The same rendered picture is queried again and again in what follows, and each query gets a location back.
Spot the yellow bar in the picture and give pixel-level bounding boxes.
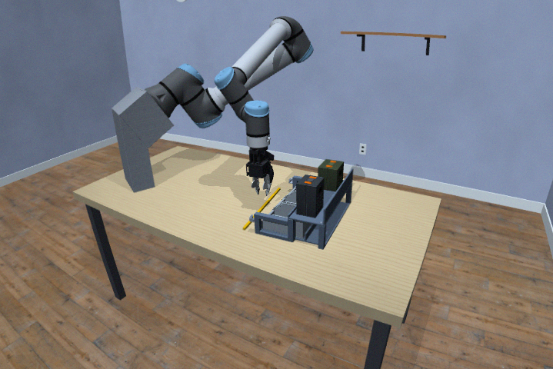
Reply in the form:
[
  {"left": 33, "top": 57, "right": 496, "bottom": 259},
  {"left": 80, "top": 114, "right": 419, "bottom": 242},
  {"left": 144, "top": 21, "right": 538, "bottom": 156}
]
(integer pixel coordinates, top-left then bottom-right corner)
[{"left": 243, "top": 188, "right": 281, "bottom": 230}]

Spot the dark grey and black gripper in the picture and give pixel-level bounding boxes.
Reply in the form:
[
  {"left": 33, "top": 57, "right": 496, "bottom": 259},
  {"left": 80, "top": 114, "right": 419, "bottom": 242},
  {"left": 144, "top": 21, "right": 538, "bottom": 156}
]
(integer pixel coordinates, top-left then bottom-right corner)
[{"left": 246, "top": 146, "right": 274, "bottom": 196}]

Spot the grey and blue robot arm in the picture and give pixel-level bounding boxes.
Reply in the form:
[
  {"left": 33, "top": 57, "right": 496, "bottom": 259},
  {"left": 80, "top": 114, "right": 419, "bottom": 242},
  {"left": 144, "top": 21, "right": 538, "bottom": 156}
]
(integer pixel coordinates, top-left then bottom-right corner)
[{"left": 145, "top": 16, "right": 313, "bottom": 149}]

